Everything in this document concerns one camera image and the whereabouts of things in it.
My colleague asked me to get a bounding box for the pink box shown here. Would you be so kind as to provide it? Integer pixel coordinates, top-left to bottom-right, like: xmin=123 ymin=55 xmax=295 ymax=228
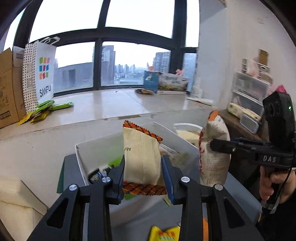
xmin=267 ymin=85 xmax=287 ymax=95

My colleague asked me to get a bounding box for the blue gift bag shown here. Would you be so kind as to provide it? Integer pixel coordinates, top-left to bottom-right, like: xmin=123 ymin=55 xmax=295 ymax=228
xmin=143 ymin=71 xmax=159 ymax=93

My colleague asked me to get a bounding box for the yellow sunflower seed packet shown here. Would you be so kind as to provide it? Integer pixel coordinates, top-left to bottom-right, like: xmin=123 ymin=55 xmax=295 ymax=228
xmin=149 ymin=226 xmax=180 ymax=241

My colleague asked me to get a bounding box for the brown cardboard box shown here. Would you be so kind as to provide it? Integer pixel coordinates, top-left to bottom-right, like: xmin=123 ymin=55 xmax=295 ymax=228
xmin=0 ymin=46 xmax=26 ymax=128

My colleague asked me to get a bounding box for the white brown snack bag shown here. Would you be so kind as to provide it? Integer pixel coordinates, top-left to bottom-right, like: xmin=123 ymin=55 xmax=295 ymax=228
xmin=198 ymin=110 xmax=231 ymax=187

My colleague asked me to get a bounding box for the green yellow packets pile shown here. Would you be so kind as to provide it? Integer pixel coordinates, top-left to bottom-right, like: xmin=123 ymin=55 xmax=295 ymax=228
xmin=16 ymin=100 xmax=74 ymax=126

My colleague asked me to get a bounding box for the small white speaker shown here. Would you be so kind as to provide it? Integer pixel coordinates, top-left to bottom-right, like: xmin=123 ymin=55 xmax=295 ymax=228
xmin=240 ymin=114 xmax=259 ymax=134

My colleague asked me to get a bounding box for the orange snack packet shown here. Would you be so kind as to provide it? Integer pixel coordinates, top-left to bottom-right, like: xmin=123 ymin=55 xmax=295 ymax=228
xmin=203 ymin=218 xmax=209 ymax=241

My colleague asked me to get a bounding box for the wooden side shelf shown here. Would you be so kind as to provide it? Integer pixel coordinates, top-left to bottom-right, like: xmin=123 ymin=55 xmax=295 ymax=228
xmin=219 ymin=109 xmax=269 ymax=141

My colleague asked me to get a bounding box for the white SANFU paper bag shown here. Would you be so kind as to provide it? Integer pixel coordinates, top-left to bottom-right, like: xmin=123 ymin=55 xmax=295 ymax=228
xmin=23 ymin=36 xmax=60 ymax=113

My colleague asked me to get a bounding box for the beige orange-trim snack packet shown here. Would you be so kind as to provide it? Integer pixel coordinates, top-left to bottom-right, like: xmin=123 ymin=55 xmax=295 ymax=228
xmin=122 ymin=120 xmax=167 ymax=196

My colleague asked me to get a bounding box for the black snack packet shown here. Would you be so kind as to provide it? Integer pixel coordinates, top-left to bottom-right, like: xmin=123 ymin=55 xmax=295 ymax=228
xmin=88 ymin=167 xmax=111 ymax=184

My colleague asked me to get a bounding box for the cream sofa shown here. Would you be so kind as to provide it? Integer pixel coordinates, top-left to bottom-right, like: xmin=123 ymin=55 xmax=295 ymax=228
xmin=1 ymin=176 xmax=48 ymax=240

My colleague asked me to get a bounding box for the person's right hand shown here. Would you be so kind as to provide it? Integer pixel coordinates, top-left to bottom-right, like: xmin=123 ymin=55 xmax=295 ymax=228
xmin=259 ymin=166 xmax=295 ymax=203

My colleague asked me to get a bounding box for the white storage box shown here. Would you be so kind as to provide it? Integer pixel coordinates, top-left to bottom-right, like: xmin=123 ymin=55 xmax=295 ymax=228
xmin=75 ymin=122 xmax=199 ymax=185

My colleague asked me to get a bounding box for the long biscuit packet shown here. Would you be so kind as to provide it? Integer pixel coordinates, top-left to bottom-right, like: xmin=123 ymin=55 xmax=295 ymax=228
xmin=159 ymin=144 xmax=190 ymax=169

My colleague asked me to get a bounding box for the white lotion bottle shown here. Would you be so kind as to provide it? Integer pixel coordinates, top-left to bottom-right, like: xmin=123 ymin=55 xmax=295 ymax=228
xmin=190 ymin=76 xmax=203 ymax=98

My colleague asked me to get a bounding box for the clear plastic drawer unit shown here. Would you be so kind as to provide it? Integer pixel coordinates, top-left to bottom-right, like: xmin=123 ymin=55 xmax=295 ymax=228
xmin=229 ymin=71 xmax=271 ymax=117

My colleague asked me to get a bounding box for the green white snack packet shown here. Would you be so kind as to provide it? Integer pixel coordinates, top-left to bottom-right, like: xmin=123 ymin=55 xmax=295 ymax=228
xmin=108 ymin=157 xmax=122 ymax=168

